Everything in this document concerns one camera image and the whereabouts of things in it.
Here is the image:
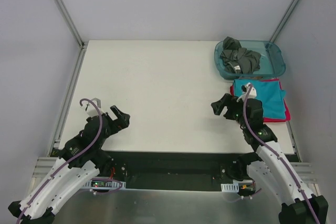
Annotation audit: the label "dark grey t shirt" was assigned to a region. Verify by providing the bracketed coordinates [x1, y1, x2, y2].
[219, 37, 261, 74]

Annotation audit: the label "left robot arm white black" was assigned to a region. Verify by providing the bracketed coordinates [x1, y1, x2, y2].
[8, 106, 130, 223]

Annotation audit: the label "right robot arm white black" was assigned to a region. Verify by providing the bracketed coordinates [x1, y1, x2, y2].
[211, 93, 329, 223]

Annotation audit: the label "folded cyan t shirt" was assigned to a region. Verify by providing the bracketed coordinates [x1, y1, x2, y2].
[233, 78, 287, 119]

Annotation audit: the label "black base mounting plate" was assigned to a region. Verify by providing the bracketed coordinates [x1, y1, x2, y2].
[100, 152, 261, 192]

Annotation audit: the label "folded magenta t shirt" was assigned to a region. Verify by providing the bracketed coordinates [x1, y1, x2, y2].
[229, 78, 292, 123]

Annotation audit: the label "teal transparent plastic bin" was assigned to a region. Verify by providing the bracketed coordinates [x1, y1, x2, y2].
[214, 40, 286, 80]

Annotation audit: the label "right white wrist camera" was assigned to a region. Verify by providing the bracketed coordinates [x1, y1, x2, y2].
[237, 82, 257, 102]

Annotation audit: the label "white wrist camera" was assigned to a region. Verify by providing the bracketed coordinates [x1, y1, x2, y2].
[79, 98, 104, 117]
[237, 82, 257, 102]

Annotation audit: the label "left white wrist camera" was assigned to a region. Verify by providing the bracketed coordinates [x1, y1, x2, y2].
[79, 98, 104, 117]

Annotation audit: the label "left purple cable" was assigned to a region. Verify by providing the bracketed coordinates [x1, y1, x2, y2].
[15, 98, 103, 224]

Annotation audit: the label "left white cable duct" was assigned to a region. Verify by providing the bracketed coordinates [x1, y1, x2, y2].
[82, 180, 126, 190]

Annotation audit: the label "white cable duct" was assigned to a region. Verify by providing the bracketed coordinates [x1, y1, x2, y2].
[82, 180, 126, 190]
[220, 183, 239, 193]

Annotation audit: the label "left aluminium frame post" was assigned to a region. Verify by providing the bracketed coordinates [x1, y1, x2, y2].
[39, 0, 89, 49]

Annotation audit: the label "aluminium frame post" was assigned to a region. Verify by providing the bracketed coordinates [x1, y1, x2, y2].
[268, 0, 301, 43]
[39, 0, 89, 49]

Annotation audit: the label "right white cable duct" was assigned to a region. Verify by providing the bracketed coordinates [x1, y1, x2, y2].
[220, 183, 239, 193]

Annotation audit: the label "right aluminium frame post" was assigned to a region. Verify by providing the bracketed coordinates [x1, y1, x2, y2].
[268, 0, 301, 43]

